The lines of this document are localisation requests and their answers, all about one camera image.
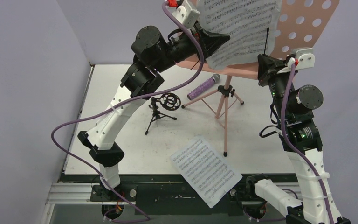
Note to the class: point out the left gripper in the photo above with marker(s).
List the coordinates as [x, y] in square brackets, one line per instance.
[208, 43]

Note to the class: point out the pink music stand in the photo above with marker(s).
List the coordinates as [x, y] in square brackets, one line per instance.
[300, 24]

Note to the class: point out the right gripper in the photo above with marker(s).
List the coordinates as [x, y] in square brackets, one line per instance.
[271, 68]

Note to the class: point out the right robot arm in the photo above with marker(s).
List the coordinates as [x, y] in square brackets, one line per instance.
[300, 137]

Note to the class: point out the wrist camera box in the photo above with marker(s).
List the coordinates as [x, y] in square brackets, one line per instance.
[302, 58]
[184, 11]

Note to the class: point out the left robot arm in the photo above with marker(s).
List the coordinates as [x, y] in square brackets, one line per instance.
[153, 55]

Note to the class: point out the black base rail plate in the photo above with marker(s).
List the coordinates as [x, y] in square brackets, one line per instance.
[153, 194]

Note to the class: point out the purple glitter microphone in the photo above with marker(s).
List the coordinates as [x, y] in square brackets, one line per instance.
[215, 78]

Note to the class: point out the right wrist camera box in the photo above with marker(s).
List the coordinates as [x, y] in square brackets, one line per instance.
[302, 58]

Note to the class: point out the sheet music page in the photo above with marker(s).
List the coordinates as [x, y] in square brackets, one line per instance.
[205, 170]
[251, 25]

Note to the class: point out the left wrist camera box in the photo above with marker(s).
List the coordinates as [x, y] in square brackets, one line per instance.
[184, 11]

